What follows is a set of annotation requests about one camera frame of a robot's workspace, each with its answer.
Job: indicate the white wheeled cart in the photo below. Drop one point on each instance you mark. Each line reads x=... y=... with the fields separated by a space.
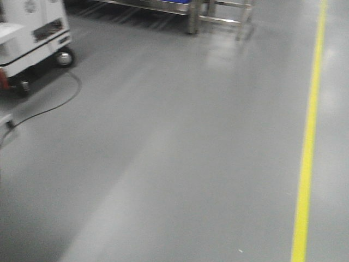
x=32 y=31

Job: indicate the steel rack frame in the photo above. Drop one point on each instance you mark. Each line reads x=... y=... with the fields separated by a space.
x=197 y=11

